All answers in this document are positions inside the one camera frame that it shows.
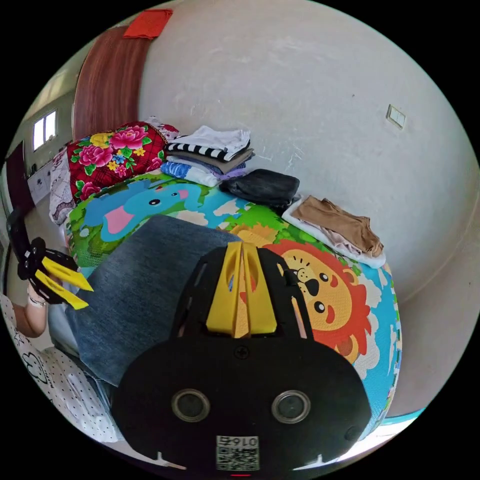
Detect person's body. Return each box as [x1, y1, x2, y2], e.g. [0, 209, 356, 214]
[0, 292, 127, 444]

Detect brown folded garment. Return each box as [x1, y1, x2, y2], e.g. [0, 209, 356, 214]
[290, 194, 385, 258]

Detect red cloth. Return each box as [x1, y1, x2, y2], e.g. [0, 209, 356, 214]
[122, 8, 175, 41]

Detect red floral rolled quilt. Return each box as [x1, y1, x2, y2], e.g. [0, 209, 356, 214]
[66, 120, 181, 204]

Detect bed with animal print mat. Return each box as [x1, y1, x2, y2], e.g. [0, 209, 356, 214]
[63, 173, 427, 442]

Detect white cabinet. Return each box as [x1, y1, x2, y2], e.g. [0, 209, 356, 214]
[26, 164, 54, 206]

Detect brown wooden door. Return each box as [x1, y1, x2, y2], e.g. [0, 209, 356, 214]
[71, 23, 151, 142]

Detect dark blue jeans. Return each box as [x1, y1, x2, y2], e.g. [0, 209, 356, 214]
[46, 215, 243, 388]

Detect white wall switch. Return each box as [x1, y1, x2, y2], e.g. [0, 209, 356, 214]
[385, 103, 407, 131]

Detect window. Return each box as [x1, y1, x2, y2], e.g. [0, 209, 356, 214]
[31, 109, 59, 152]

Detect white lace patterned cloth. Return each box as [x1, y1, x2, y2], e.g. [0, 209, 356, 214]
[48, 147, 78, 226]

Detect pile of clothes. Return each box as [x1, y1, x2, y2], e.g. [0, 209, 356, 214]
[160, 125, 256, 188]

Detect white folded garment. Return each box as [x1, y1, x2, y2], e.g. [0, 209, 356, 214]
[281, 202, 388, 269]

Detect person's left forearm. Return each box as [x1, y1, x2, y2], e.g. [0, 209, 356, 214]
[12, 298, 49, 337]

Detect dark grey folded garment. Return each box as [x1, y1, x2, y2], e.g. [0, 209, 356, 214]
[218, 168, 301, 211]

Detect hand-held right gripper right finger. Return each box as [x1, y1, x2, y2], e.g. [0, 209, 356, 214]
[242, 242, 278, 337]

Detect dark door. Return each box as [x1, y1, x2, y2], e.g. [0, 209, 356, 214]
[4, 140, 37, 211]

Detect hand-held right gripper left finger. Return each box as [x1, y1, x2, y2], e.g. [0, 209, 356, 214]
[205, 242, 244, 335]

